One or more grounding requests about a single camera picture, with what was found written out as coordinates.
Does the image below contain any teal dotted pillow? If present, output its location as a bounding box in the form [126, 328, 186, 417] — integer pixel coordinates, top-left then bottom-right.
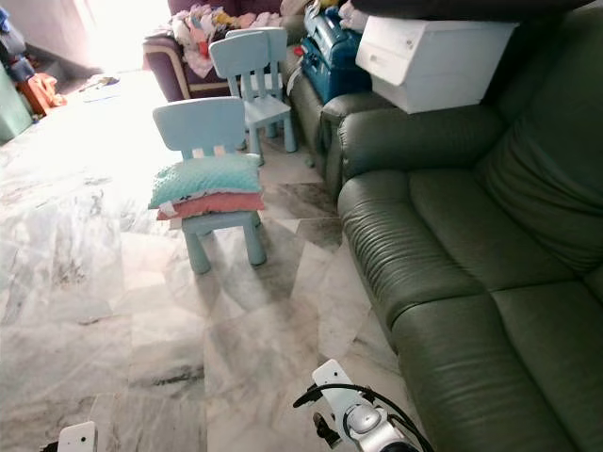
[148, 153, 263, 211]

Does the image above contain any green leather sofa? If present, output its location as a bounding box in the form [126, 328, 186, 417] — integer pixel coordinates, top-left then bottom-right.
[334, 9, 603, 452]

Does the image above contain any coral pink pillow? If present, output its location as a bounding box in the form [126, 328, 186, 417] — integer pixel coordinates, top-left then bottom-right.
[156, 192, 267, 222]

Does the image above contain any green leather armchair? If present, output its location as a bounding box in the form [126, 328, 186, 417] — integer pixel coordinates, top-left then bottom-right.
[283, 42, 397, 194]

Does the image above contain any light blue child chair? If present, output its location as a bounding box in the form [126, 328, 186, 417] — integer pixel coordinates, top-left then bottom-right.
[209, 26, 298, 154]
[152, 97, 268, 276]

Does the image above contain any blue bag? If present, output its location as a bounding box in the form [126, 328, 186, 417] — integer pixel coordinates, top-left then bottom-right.
[300, 5, 373, 105]

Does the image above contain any white plastic storage box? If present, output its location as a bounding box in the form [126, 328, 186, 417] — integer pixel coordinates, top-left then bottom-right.
[355, 15, 519, 115]

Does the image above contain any purple armchair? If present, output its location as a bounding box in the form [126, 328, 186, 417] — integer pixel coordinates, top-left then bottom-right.
[143, 0, 298, 103]

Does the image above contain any green cabinet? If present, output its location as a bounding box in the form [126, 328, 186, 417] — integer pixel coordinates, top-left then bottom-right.
[0, 61, 34, 145]

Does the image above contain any pile of clothes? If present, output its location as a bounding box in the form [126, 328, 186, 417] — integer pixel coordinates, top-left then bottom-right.
[171, 5, 284, 57]

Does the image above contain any orange bag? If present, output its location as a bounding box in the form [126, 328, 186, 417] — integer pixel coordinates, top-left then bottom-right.
[19, 73, 69, 119]

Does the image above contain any dark brown cushion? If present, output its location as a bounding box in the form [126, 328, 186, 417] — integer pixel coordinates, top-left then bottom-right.
[350, 0, 603, 20]

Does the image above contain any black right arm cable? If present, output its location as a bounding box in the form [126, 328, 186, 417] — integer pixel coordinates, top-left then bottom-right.
[292, 382, 436, 452]

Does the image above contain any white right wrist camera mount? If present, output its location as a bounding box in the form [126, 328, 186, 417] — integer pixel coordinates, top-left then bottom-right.
[311, 359, 368, 425]

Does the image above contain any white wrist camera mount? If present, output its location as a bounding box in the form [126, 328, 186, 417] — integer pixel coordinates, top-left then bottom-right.
[57, 421, 97, 452]
[311, 359, 368, 425]

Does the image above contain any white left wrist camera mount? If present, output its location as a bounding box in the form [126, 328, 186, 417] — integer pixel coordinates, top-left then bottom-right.
[57, 421, 97, 452]

